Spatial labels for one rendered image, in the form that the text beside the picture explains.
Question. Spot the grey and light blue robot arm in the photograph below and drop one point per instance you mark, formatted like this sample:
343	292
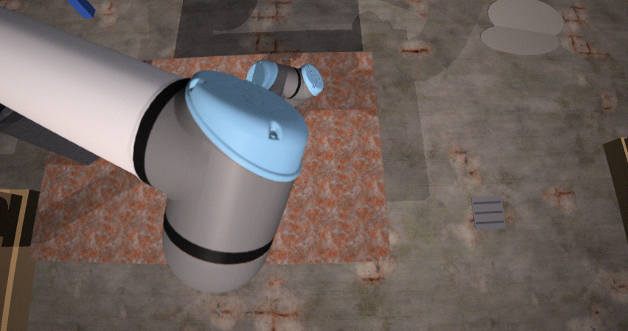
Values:
225	151

